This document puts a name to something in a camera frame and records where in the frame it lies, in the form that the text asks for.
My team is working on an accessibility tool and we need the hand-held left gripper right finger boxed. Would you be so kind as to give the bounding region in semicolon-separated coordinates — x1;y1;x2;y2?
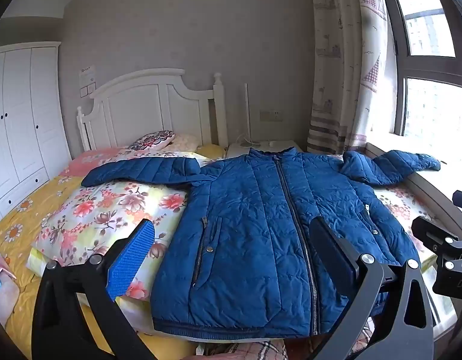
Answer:
311;217;435;360

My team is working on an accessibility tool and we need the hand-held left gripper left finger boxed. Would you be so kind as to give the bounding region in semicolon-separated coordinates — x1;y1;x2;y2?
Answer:
31;218;157;360

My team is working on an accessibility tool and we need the blue puffer jacket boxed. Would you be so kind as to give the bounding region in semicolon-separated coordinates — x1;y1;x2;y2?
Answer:
81;147;442;340

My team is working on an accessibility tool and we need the floral quilt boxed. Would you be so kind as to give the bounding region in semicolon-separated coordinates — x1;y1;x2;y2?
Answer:
26;147;440;331

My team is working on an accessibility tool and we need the yellow daisy bed sheet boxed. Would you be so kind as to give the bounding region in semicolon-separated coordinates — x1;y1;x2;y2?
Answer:
0;174;202;360

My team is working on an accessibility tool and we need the patterned red blue pillow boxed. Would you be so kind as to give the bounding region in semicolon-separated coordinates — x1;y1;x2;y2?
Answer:
127;130;176;151

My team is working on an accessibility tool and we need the plaid cloth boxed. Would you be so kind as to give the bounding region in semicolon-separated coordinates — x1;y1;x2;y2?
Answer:
195;338;370;360

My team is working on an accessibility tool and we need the pale pink floral pillow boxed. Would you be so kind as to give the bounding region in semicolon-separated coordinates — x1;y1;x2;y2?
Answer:
167;134;200;153

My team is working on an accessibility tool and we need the pink checked bag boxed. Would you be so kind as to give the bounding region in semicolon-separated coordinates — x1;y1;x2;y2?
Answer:
0;251;20;328

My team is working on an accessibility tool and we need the white nightstand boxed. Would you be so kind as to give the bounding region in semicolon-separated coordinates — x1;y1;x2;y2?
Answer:
225;139;303;158

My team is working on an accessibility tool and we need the white wooden headboard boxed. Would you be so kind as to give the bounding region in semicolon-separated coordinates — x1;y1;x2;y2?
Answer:
76;68;229;152

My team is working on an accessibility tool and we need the white wardrobe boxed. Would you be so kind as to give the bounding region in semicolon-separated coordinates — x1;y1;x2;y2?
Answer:
0;41;73;229

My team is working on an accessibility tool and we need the printed curtain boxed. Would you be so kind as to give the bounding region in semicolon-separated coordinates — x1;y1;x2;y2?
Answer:
307;0;399;155

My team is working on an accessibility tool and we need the dark framed window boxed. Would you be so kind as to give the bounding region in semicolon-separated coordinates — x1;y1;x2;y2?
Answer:
379;0;462;145

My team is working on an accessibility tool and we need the white paper sheet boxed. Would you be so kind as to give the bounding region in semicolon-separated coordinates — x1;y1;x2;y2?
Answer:
79;65;97;85

